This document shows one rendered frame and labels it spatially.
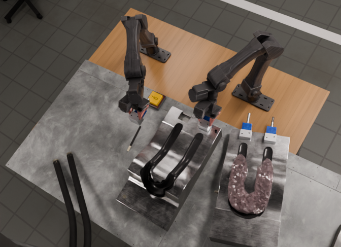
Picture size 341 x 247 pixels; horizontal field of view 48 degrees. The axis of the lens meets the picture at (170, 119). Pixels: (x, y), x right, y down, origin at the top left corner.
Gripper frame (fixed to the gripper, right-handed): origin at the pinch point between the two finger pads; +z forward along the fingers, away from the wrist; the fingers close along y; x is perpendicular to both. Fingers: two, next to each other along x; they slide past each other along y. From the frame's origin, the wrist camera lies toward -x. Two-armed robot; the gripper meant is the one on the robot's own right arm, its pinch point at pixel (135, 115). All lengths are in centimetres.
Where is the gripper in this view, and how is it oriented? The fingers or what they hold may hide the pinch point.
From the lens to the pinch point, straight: 174.1
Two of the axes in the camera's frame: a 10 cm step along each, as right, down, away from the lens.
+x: 5.1, -5.3, 6.8
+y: 8.5, 4.1, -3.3
